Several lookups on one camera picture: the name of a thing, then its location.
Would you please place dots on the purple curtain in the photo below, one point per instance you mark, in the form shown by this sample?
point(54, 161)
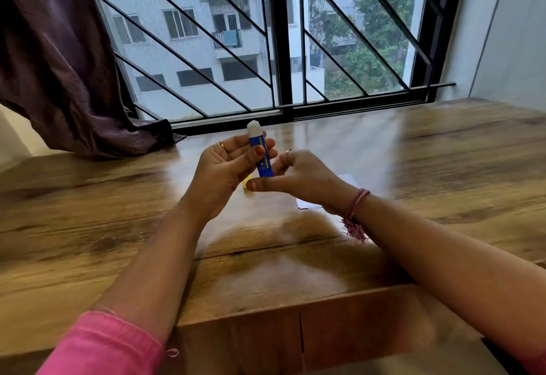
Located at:
point(64, 67)

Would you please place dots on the blue glue stick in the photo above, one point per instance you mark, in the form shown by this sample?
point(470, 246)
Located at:
point(265, 168)

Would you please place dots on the black metal window grille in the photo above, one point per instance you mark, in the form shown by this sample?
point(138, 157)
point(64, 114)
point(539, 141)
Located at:
point(443, 85)

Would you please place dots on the person's right hand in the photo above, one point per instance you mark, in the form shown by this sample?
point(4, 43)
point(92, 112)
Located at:
point(307, 178)

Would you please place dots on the person's left forearm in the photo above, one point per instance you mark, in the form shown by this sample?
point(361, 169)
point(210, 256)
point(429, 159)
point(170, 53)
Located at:
point(158, 268)

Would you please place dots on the yellow glue stick cap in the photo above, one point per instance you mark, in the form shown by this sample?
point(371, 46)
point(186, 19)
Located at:
point(247, 182)

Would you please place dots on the person's right forearm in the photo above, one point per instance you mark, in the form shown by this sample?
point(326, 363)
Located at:
point(448, 268)

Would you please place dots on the black table leg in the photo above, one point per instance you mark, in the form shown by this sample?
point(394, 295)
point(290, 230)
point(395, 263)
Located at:
point(507, 359)

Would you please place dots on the black window frame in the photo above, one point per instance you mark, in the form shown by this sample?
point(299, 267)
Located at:
point(280, 25)

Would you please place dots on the green trees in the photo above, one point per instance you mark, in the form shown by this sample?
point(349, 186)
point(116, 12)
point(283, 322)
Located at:
point(375, 46)

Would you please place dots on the white paper piece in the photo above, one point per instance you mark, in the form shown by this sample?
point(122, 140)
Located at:
point(307, 205)

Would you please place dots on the pink sleeve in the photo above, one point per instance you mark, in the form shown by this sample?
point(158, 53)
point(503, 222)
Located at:
point(106, 345)

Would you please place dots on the person's left hand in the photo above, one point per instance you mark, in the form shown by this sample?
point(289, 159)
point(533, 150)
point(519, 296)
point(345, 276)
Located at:
point(217, 174)

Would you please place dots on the white apartment building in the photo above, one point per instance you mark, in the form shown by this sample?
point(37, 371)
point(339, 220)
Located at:
point(192, 55)

